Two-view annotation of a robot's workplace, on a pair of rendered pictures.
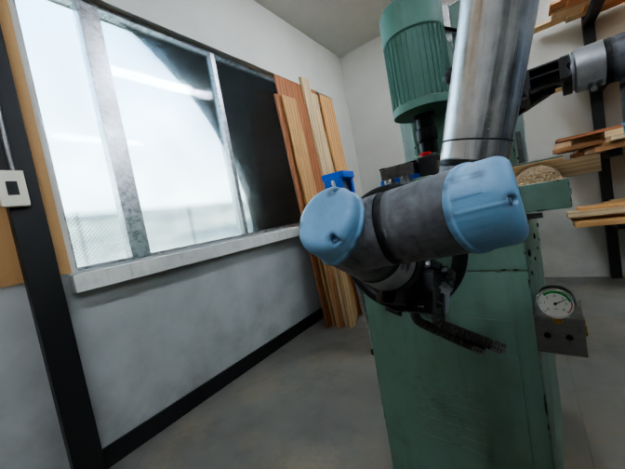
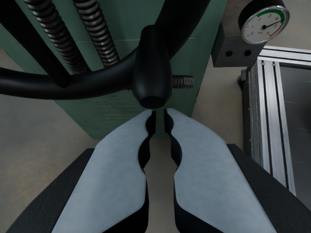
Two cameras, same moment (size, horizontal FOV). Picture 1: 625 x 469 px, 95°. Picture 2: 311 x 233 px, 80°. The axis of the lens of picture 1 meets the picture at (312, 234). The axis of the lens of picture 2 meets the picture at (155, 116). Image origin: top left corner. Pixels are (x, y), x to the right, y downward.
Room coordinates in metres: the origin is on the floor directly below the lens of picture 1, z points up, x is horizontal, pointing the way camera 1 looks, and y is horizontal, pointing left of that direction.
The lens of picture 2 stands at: (0.47, -0.18, 0.85)
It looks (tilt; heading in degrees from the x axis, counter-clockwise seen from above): 64 degrees down; 322
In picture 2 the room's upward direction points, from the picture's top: 4 degrees counter-clockwise
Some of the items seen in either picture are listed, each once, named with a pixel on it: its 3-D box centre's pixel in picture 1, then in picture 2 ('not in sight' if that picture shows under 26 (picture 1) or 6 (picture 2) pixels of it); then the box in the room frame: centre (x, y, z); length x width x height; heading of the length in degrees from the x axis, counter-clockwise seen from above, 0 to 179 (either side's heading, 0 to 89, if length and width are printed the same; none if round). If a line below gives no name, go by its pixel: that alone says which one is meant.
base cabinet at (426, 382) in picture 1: (469, 347); (129, 36); (0.99, -0.48, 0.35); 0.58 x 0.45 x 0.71; 139
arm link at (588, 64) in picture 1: (585, 70); not in sight; (0.53, -0.54, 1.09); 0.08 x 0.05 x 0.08; 139
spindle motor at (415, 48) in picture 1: (416, 62); not in sight; (0.90, -0.40, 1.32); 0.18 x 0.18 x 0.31
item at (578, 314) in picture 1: (560, 325); (234, 31); (0.62, -0.51, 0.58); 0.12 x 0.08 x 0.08; 139
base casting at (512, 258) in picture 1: (453, 237); not in sight; (0.99, -0.48, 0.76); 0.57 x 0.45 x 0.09; 139
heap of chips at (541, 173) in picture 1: (536, 174); not in sight; (0.66, -0.54, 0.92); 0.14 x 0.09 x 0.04; 139
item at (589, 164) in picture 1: (467, 186); not in sight; (0.84, -0.47, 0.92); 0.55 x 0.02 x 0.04; 49
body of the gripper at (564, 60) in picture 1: (529, 86); not in sight; (0.58, -0.48, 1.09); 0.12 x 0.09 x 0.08; 49
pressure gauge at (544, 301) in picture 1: (555, 305); (258, 24); (0.57, -0.46, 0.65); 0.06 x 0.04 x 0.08; 49
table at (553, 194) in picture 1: (428, 211); not in sight; (0.81, -0.33, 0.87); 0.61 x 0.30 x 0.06; 49
